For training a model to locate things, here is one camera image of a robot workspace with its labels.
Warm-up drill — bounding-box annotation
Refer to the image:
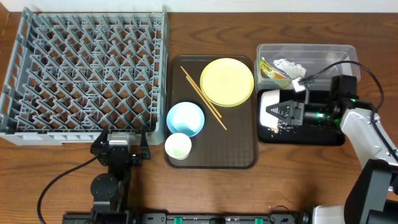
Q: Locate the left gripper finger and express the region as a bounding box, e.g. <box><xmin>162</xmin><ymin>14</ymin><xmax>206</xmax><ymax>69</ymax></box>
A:
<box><xmin>139</xmin><ymin>126</ymin><xmax>151</xmax><ymax>159</ymax></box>
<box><xmin>91</xmin><ymin>127</ymin><xmax>108</xmax><ymax>152</ymax></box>

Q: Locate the rice food waste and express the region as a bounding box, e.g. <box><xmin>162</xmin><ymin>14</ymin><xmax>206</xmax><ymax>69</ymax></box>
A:
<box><xmin>269</xmin><ymin>120</ymin><xmax>296</xmax><ymax>134</ymax></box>

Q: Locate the white cup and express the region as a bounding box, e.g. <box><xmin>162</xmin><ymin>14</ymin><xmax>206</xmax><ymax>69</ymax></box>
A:
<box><xmin>165</xmin><ymin>133</ymin><xmax>192</xmax><ymax>160</ymax></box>

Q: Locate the white tissue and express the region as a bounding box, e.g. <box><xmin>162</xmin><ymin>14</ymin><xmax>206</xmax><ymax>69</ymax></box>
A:
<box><xmin>273</xmin><ymin>58</ymin><xmax>306</xmax><ymax>79</ymax></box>

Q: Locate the green snack bar wrapper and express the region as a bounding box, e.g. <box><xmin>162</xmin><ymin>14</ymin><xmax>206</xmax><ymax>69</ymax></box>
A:
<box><xmin>260</xmin><ymin>57</ymin><xmax>290</xmax><ymax>88</ymax></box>

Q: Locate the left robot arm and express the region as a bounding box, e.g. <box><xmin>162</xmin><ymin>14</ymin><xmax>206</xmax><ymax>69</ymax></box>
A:
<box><xmin>90</xmin><ymin>128</ymin><xmax>151</xmax><ymax>223</ymax></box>

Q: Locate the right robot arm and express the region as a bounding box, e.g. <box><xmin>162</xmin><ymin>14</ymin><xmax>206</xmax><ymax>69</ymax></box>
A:
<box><xmin>259</xmin><ymin>75</ymin><xmax>397</xmax><ymax>223</ymax></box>

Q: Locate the black waste tray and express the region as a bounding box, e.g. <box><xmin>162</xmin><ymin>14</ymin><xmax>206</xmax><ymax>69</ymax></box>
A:
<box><xmin>257</xmin><ymin>90</ymin><xmax>345</xmax><ymax>146</ymax></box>

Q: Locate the grey dishwasher rack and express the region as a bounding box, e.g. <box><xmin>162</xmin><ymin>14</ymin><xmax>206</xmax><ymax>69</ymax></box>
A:
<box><xmin>1</xmin><ymin>8</ymin><xmax>169</xmax><ymax>146</ymax></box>

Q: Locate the clear plastic bin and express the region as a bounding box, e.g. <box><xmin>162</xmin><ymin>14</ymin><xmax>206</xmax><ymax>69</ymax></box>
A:
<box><xmin>254</xmin><ymin>44</ymin><xmax>361</xmax><ymax>91</ymax></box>

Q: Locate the light blue bowl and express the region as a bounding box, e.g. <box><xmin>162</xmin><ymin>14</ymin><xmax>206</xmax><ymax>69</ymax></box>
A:
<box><xmin>166</xmin><ymin>101</ymin><xmax>205</xmax><ymax>137</ymax></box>

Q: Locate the yellow plate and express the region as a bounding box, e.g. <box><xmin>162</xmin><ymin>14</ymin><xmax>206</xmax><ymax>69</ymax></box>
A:
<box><xmin>200</xmin><ymin>58</ymin><xmax>254</xmax><ymax>107</ymax></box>

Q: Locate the dark brown serving tray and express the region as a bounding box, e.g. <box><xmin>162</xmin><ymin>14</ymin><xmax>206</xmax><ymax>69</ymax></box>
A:
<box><xmin>164</xmin><ymin>55</ymin><xmax>258</xmax><ymax>169</ymax></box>

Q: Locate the wooden chopstick lower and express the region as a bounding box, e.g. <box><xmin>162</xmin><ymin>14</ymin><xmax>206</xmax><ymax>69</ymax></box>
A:
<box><xmin>185</xmin><ymin>76</ymin><xmax>227</xmax><ymax>130</ymax></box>

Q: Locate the wooden chopstick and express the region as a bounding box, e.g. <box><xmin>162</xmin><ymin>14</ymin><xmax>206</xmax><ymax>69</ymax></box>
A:
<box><xmin>180</xmin><ymin>66</ymin><xmax>222</xmax><ymax>118</ymax></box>
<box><xmin>185</xmin><ymin>76</ymin><xmax>227</xmax><ymax>130</ymax></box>

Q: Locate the wooden chopstick upper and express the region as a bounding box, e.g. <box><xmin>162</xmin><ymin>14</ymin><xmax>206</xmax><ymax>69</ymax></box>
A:
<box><xmin>180</xmin><ymin>66</ymin><xmax>222</xmax><ymax>118</ymax></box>

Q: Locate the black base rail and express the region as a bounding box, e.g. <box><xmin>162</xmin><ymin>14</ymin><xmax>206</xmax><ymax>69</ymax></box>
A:
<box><xmin>62</xmin><ymin>213</ymin><xmax>312</xmax><ymax>224</ymax></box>

